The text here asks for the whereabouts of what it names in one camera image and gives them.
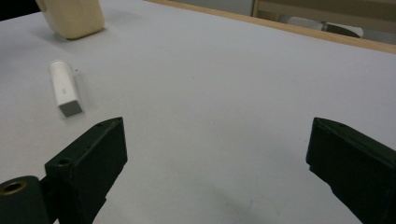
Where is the white rectangular tube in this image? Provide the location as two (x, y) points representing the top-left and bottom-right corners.
(48, 60), (84, 119)

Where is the white and dark roll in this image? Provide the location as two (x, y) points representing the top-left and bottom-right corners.
(277, 14), (364, 39)

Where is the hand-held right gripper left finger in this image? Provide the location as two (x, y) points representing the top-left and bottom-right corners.
(44, 117), (129, 224)

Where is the wooden shelf frame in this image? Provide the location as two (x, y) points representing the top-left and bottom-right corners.
(251, 0), (396, 35)

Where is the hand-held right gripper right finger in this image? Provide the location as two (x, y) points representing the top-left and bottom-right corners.
(305, 117), (396, 224)

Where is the cream plastic container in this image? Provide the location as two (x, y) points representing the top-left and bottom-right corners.
(35, 0), (106, 40)

